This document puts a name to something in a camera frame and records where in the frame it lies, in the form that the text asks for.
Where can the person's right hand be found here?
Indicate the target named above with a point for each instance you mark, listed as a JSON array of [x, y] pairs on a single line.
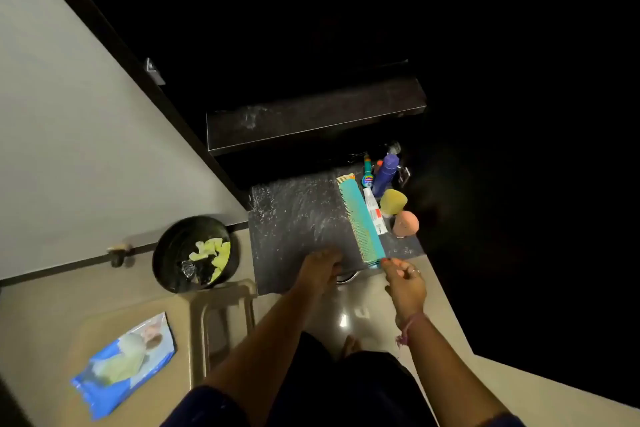
[[407, 291]]

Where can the person's left hand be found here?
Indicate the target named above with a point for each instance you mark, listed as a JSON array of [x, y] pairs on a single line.
[[317, 271]]

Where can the pink makeup sponge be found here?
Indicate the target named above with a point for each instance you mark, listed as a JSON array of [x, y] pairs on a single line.
[[405, 225]]

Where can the teal wide-tooth comb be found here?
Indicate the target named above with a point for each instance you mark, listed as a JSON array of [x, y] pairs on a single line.
[[362, 221]]

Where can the white tube with red label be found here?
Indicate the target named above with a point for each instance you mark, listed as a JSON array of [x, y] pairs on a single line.
[[375, 214]]

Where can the yellow makeup sponge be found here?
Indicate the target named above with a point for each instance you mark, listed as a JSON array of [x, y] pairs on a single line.
[[393, 202]]

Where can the brown fine-tooth comb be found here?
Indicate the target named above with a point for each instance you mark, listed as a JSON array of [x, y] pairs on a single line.
[[345, 177]]

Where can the colourful round-capped tube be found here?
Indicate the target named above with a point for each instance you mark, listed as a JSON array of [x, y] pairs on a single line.
[[368, 176]]

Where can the blue plastic bottle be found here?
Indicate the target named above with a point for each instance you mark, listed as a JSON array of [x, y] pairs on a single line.
[[385, 176]]

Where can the orange lip balm stick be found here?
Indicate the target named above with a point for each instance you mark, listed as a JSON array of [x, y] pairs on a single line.
[[378, 165]]

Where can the person's right forearm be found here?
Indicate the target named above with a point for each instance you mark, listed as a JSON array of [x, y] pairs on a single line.
[[445, 366]]

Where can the person's left forearm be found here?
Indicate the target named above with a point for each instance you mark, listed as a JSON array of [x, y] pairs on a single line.
[[260, 346]]

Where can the person's bare foot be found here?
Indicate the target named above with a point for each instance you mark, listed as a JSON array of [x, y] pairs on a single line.
[[351, 345]]

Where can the person's dark trousers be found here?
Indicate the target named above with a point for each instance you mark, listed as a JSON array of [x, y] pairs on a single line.
[[350, 391]]

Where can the pink wrist thread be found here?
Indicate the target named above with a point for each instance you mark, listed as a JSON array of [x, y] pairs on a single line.
[[410, 324]]

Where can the yellow crumpled wipes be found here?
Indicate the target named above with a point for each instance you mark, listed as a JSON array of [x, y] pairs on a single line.
[[220, 254]]

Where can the metal cabinet hinge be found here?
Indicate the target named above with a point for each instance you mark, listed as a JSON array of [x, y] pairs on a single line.
[[404, 175]]

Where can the clear plastic wrapper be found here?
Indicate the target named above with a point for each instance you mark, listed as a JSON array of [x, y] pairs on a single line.
[[189, 269]]

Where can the black round waste bin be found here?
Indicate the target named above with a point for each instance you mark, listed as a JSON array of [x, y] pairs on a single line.
[[175, 251]]

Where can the beige plastic stool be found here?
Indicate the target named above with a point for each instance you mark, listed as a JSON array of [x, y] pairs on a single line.
[[182, 331]]

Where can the dark cabinet shelf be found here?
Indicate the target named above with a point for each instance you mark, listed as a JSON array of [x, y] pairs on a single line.
[[310, 116]]

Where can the blue patterned right sleeve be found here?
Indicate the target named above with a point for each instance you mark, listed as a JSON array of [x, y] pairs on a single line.
[[500, 421]]

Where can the blue patterned sleeve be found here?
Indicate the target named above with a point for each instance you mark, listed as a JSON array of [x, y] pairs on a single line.
[[200, 411], [500, 421]]

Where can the blue patterned left sleeve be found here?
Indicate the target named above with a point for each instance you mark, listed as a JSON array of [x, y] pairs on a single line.
[[200, 411]]

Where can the beige door knob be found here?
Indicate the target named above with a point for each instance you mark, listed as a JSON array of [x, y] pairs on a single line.
[[120, 254]]

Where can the blue wet wipes pack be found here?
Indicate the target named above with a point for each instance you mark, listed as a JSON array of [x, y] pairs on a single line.
[[125, 366]]

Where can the metal door hinge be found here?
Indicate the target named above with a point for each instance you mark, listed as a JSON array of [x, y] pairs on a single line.
[[154, 70]]

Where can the pale cabinet door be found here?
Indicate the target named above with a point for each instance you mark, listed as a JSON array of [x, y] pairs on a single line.
[[75, 141]]

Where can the dark furniture piece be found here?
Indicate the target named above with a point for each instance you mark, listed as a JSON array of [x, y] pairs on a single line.
[[10, 411]]

